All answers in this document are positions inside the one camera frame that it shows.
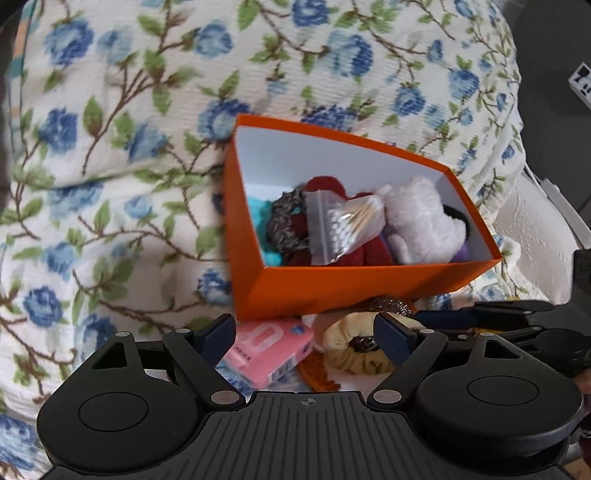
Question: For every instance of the blue floral blanket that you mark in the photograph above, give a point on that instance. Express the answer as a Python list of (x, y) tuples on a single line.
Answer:
[(115, 138)]

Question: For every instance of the purple fleece cloth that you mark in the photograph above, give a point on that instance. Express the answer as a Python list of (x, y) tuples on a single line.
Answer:
[(461, 253)]

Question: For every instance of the white lace cushion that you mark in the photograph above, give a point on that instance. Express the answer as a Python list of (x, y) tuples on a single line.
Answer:
[(540, 230)]

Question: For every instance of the teal fluffy cloth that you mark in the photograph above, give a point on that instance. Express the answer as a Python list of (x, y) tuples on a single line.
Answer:
[(259, 212)]

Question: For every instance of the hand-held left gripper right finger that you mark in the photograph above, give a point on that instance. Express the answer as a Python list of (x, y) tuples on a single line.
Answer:
[(392, 334)]

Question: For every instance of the cotton swab bag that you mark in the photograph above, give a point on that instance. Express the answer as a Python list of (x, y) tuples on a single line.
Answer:
[(341, 226)]

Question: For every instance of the orange cardboard box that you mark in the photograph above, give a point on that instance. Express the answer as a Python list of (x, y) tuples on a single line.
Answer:
[(346, 290)]

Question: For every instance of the white plush toy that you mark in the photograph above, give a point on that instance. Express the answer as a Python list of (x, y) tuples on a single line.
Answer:
[(420, 217)]

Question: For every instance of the pink tissue packet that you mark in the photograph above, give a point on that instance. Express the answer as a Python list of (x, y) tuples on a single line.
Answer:
[(272, 346)]

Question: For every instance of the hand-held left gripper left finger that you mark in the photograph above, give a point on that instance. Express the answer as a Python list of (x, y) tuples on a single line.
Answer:
[(221, 334)]

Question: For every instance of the bronze woven scrunchie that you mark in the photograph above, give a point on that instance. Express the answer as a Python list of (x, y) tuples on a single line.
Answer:
[(392, 305)]

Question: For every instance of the dark red knitted cloth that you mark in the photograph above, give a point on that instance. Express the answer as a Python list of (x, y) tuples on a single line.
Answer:
[(323, 184)]

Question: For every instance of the beige scrunchie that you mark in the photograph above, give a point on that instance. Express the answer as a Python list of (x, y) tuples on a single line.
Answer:
[(341, 339)]

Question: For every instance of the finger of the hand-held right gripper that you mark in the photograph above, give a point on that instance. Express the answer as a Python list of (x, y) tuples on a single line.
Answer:
[(485, 311), (540, 336)]

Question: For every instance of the grey woven scrunchie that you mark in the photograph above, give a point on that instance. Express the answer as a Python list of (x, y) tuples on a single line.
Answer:
[(281, 221)]

